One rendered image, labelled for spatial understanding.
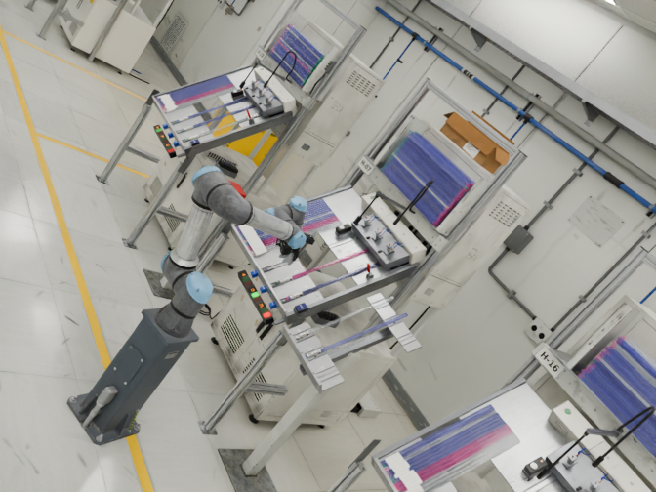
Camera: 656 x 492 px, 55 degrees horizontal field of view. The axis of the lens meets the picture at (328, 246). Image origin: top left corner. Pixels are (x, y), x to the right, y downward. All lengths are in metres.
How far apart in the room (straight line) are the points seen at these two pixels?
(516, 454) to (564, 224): 2.20
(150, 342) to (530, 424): 1.50
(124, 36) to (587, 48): 4.46
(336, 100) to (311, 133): 0.27
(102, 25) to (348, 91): 3.46
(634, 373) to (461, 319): 2.24
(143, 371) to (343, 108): 2.31
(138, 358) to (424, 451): 1.16
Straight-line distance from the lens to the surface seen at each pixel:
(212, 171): 2.36
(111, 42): 7.10
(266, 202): 4.36
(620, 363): 2.56
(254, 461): 3.11
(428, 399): 4.68
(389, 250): 3.04
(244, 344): 3.52
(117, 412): 2.76
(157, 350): 2.56
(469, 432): 2.56
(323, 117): 4.19
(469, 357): 4.54
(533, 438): 2.61
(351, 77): 4.15
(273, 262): 3.10
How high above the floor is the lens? 1.88
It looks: 17 degrees down
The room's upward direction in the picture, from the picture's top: 39 degrees clockwise
